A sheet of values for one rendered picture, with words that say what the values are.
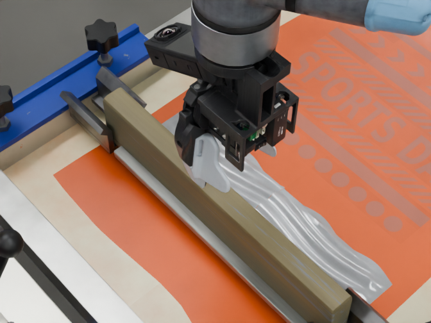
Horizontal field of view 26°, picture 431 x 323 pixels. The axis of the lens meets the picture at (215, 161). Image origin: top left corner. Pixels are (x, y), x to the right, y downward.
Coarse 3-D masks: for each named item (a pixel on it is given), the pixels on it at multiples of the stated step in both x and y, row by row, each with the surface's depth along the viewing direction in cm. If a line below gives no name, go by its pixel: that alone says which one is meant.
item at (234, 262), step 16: (128, 160) 113; (144, 176) 112; (160, 192) 110; (176, 208) 109; (192, 224) 108; (208, 240) 106; (224, 256) 105; (240, 272) 104; (256, 288) 103; (272, 304) 102; (288, 304) 102; (288, 320) 101; (304, 320) 100
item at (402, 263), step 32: (320, 192) 115; (352, 224) 112; (384, 256) 110; (416, 256) 110; (192, 288) 107; (224, 288) 107; (416, 288) 107; (192, 320) 105; (224, 320) 105; (256, 320) 105
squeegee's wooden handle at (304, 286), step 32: (128, 96) 111; (128, 128) 109; (160, 128) 108; (160, 160) 107; (192, 192) 105; (224, 224) 103; (256, 224) 100; (256, 256) 101; (288, 256) 98; (288, 288) 99; (320, 288) 95; (320, 320) 97
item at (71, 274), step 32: (64, 128) 121; (0, 160) 115; (0, 192) 111; (0, 224) 112; (32, 224) 108; (32, 256) 108; (64, 256) 106; (64, 288) 104; (96, 288) 103; (96, 320) 101; (128, 320) 101
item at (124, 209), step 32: (288, 32) 132; (320, 32) 132; (96, 160) 118; (288, 160) 118; (96, 192) 115; (128, 192) 115; (96, 224) 112; (128, 224) 112; (160, 224) 112; (160, 256) 110; (192, 256) 110
